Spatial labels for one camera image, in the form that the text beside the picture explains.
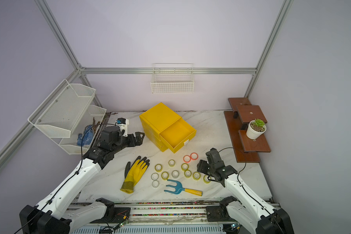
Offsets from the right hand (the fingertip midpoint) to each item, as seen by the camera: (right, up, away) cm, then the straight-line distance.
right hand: (202, 168), depth 85 cm
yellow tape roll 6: (+2, -7, -1) cm, 7 cm away
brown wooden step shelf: (+24, +12, -4) cm, 27 cm away
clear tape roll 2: (-29, -5, +2) cm, 29 cm away
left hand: (-37, +20, -7) cm, 42 cm away
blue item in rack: (-71, +18, +3) cm, 73 cm away
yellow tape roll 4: (-22, -5, +1) cm, 23 cm away
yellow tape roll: (-19, +1, +7) cm, 20 cm away
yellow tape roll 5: (-3, -5, +1) cm, 6 cm away
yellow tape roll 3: (-10, -1, +6) cm, 12 cm away
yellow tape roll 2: (-27, -1, +5) cm, 28 cm away
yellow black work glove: (-41, -3, +1) cm, 41 cm away
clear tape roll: (-16, -4, +3) cm, 17 cm away
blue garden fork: (-14, -11, -3) cm, 18 cm away
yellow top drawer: (-15, +20, +1) cm, 25 cm away
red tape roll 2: (-9, +4, +9) cm, 13 cm away
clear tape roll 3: (-28, -9, -1) cm, 29 cm away
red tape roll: (-4, +5, +10) cm, 12 cm away
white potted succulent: (+29, +24, -5) cm, 38 cm away
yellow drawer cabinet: (-21, +24, -2) cm, 32 cm away
